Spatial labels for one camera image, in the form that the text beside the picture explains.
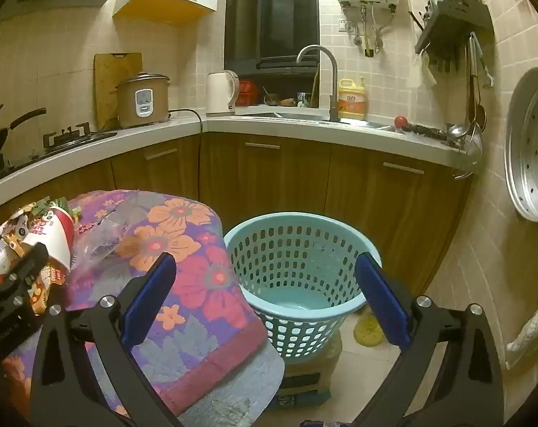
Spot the steel sink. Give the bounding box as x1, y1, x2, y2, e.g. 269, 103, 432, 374
233, 111, 398, 132

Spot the yellow rag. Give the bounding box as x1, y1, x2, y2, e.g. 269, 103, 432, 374
353, 309, 387, 347

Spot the wooden base cabinet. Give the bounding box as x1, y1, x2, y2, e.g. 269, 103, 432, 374
0, 132, 474, 299

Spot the perforated steel steamer tray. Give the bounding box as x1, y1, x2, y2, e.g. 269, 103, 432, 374
504, 67, 538, 223

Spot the white hanging towel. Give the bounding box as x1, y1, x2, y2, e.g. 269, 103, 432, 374
505, 227, 538, 368

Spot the steel ladle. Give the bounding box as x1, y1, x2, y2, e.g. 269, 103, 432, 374
447, 71, 485, 143

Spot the dark brush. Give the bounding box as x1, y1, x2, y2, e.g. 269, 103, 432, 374
406, 123, 449, 141

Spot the light blue plastic basket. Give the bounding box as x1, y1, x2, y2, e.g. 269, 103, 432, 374
223, 212, 383, 362

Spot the wooden cutting board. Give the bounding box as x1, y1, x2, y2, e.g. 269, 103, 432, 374
94, 52, 144, 132

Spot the black wall rack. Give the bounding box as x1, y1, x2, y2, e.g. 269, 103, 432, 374
413, 0, 494, 74

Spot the red and white paper cup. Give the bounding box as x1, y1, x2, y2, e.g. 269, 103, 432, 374
20, 207, 76, 272

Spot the clear plastic bag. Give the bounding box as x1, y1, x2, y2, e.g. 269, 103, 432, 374
71, 200, 149, 270

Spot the beige rice cooker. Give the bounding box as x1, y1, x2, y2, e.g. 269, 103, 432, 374
110, 72, 172, 130

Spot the cardboard box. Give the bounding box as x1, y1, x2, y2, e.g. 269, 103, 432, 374
266, 333, 345, 412

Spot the white electric kettle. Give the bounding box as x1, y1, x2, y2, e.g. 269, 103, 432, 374
206, 70, 240, 117

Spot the dark window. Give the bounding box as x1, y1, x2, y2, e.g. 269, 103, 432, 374
223, 0, 320, 76

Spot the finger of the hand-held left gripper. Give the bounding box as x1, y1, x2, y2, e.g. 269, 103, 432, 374
0, 242, 51, 320

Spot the yellow detergent bottle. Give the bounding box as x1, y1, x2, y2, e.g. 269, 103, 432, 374
337, 78, 369, 122

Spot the grey round table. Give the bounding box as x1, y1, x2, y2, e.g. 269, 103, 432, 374
180, 342, 287, 427

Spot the black gas stove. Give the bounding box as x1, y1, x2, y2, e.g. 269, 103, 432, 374
0, 122, 118, 188

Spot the hanging pale cloth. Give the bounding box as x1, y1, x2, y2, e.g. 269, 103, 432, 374
413, 51, 438, 90

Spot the floral purple cloth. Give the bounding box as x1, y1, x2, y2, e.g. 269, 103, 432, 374
2, 189, 270, 416

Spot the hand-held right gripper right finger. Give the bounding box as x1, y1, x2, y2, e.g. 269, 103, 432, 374
353, 251, 505, 427

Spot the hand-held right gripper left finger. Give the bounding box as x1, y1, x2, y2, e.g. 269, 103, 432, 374
29, 251, 185, 427

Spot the steel kitchen faucet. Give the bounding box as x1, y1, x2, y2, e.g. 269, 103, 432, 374
296, 44, 341, 123

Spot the orange snack packet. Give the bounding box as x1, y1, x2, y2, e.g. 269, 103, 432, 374
26, 262, 69, 314

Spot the colourful snack wrapper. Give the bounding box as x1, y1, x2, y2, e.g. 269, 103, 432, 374
0, 200, 43, 276

